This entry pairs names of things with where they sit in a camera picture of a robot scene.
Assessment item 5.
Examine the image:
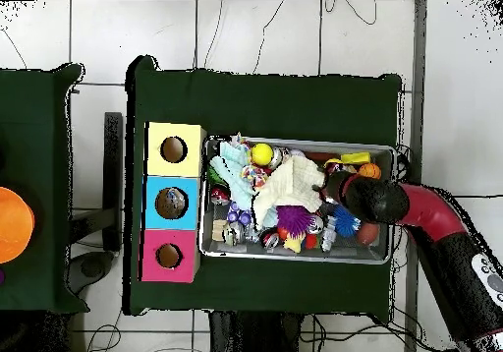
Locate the mint waffle cloth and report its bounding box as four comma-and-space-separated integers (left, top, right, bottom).
209, 141, 256, 211

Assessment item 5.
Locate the cream waffle cloth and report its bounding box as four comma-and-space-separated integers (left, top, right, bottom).
252, 155, 327, 228

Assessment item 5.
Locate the clear plastic bottle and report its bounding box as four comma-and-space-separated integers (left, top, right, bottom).
157, 189, 187, 217

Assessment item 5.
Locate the wooden three-hole box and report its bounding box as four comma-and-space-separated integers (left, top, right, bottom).
139, 121, 208, 283

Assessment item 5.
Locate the colourful patterned cloth wad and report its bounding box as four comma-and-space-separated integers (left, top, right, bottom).
240, 164, 269, 190

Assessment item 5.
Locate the purple spiky ball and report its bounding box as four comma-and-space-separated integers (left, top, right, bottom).
275, 205, 314, 238

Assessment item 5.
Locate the dark green table cloth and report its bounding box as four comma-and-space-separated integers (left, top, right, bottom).
0, 63, 90, 316
123, 54, 404, 322

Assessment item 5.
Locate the blue spiky ball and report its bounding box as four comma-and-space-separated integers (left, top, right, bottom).
332, 205, 362, 238

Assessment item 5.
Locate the small orange basketball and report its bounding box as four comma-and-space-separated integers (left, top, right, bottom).
358, 162, 382, 181

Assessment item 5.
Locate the reddish brown ball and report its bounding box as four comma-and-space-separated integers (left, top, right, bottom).
356, 222, 381, 247

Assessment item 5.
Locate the black upright panel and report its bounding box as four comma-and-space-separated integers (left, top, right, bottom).
102, 111, 124, 253

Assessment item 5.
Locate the grey rounded base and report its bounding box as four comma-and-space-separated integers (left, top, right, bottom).
64, 250, 116, 295

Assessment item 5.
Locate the orange round object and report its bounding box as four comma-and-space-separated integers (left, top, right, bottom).
0, 186, 36, 265

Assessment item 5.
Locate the shallow wire mesh bin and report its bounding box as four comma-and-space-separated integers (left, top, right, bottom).
198, 133, 397, 265

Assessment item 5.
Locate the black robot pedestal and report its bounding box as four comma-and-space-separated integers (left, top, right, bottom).
207, 310, 306, 352

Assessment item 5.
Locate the long black cable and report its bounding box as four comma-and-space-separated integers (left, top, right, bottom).
451, 193, 503, 201

